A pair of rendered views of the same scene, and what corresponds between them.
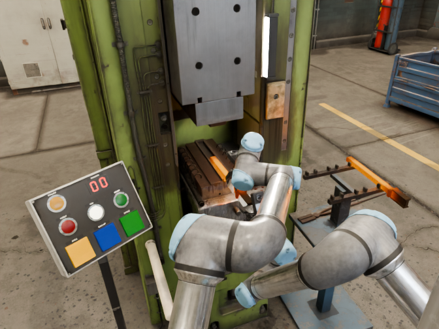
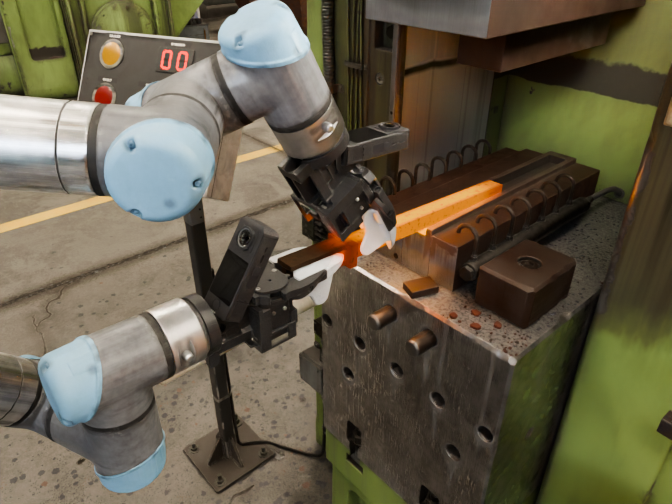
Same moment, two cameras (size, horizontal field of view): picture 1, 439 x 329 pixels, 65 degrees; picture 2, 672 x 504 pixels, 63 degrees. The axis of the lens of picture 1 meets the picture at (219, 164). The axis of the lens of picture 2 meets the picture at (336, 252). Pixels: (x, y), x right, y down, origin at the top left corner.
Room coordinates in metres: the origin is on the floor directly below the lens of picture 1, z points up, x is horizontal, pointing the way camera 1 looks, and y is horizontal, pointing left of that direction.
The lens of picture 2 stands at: (0.91, -0.65, 1.39)
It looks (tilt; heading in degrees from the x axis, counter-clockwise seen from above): 31 degrees down; 68
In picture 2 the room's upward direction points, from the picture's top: straight up
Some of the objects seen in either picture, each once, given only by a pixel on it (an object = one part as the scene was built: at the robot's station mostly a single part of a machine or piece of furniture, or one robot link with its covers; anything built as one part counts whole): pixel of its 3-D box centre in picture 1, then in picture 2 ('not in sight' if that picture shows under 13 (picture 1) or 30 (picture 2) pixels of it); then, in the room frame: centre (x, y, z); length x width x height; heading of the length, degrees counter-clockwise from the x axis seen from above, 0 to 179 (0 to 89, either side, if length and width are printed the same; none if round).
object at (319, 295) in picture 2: not in sight; (320, 283); (1.10, -0.12, 1.00); 0.09 x 0.03 x 0.06; 16
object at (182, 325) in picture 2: not in sight; (179, 336); (0.92, -0.16, 1.00); 0.08 x 0.05 x 0.08; 109
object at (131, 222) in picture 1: (131, 222); not in sight; (1.00, 0.33, 1.01); 0.07 x 0.05 x 0.07; 134
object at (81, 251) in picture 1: (80, 252); not in sight; (0.86, 0.47, 1.01); 0.07 x 0.05 x 0.07; 134
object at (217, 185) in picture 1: (208, 165); (484, 202); (1.48, 0.06, 0.96); 0.42 x 0.20 x 0.09; 19
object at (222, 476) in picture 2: not in sight; (227, 442); (1.02, 0.49, 0.05); 0.22 x 0.22 x 0.09; 19
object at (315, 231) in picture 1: (338, 223); not in sight; (1.34, -0.58, 0.67); 0.40 x 0.30 x 0.02; 107
